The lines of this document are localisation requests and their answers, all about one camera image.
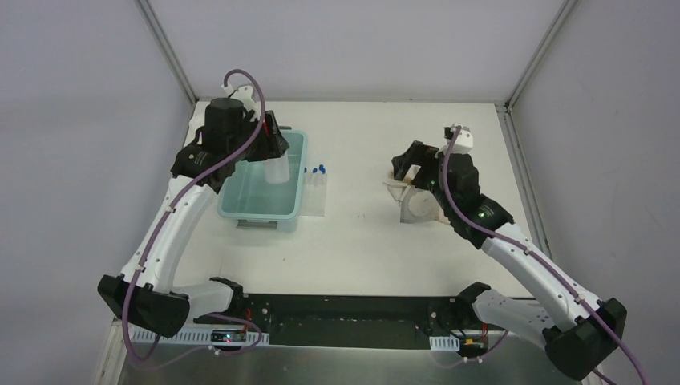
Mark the red cap wash bottle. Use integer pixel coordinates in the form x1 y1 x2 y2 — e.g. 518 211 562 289
264 152 290 184

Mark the teal storage bin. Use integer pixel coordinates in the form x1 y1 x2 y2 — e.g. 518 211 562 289
216 130 308 233

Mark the tan test tube brush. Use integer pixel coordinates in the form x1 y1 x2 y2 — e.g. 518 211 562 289
390 170 404 182

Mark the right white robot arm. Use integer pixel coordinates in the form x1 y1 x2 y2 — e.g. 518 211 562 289
391 141 627 381

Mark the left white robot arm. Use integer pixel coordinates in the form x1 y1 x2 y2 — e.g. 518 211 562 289
97 97 289 338

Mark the clear test tube rack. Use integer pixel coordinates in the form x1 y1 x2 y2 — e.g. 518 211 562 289
300 169 327 217

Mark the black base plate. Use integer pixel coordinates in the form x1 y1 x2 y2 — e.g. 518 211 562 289
224 294 482 350

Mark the white slotted cable duct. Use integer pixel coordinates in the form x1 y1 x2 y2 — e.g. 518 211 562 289
159 328 270 347

